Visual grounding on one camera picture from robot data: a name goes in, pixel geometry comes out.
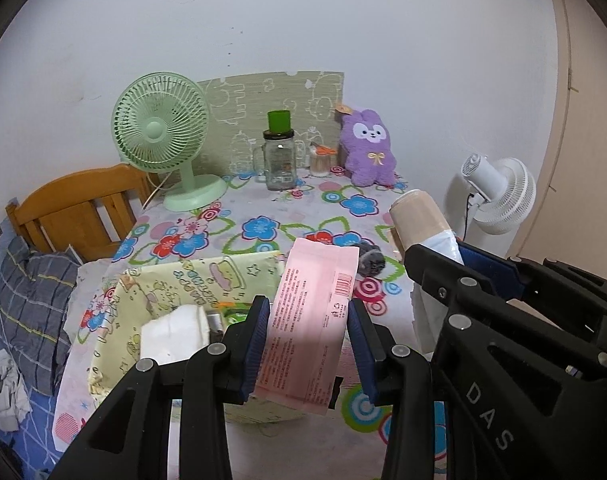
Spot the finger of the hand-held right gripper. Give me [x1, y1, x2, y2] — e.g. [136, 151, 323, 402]
[404, 243, 607, 480]
[456, 241, 607, 321]

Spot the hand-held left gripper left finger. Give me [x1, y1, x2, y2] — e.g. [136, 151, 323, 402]
[51, 296, 269, 480]

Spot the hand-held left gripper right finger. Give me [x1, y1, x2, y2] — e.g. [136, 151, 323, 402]
[347, 300, 451, 480]

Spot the pink soft packet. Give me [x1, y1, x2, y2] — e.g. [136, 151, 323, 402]
[254, 237, 360, 416]

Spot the white soft packet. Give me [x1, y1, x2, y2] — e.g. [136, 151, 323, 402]
[141, 304, 214, 363]

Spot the yellow printed fabric basket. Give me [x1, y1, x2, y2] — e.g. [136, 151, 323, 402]
[86, 252, 334, 426]

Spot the beige and white bag roll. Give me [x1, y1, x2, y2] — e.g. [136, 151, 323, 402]
[389, 189, 464, 351]

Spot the white circulation fan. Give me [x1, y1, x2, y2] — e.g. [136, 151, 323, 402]
[443, 152, 537, 261]

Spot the small grey plush toy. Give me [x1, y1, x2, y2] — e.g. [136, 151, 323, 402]
[356, 240, 388, 277]

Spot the floral tablecloth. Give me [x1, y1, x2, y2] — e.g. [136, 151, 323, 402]
[54, 170, 464, 480]

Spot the beige door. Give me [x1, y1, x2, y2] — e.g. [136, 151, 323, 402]
[513, 0, 607, 291]

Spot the purple plush toy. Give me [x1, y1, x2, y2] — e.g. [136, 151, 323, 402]
[337, 107, 399, 188]

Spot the glass jar with black lid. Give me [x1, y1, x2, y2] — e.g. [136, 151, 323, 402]
[254, 130, 304, 192]

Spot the grey plaid pillow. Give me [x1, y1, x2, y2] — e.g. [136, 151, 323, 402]
[0, 237, 84, 396]

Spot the wooden chair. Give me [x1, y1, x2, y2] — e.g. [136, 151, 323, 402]
[6, 164, 152, 263]

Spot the blue patterned bedsheet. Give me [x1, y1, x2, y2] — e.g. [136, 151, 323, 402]
[0, 250, 84, 480]

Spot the green desk fan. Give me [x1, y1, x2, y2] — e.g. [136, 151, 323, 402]
[111, 72, 228, 212]

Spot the crumpled white grey cloth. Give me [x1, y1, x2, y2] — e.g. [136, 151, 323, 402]
[0, 350, 32, 431]

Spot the green patterned board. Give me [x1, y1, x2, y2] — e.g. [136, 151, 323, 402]
[198, 71, 345, 178]

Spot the black fan cable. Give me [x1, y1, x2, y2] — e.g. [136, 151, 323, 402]
[463, 192, 477, 241]

